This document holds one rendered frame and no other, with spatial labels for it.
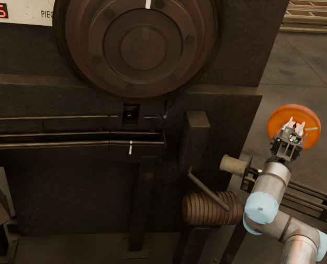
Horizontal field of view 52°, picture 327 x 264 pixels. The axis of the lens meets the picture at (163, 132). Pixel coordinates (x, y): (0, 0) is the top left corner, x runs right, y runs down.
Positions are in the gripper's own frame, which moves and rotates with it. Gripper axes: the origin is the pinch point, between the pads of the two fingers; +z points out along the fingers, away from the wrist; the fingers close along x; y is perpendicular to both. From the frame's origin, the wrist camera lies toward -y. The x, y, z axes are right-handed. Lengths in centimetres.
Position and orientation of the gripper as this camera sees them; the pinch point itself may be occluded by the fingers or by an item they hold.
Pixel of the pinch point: (295, 123)
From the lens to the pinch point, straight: 111.1
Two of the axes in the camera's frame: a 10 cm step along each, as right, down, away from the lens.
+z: 4.9, -6.9, 5.3
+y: 0.1, -6.0, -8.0
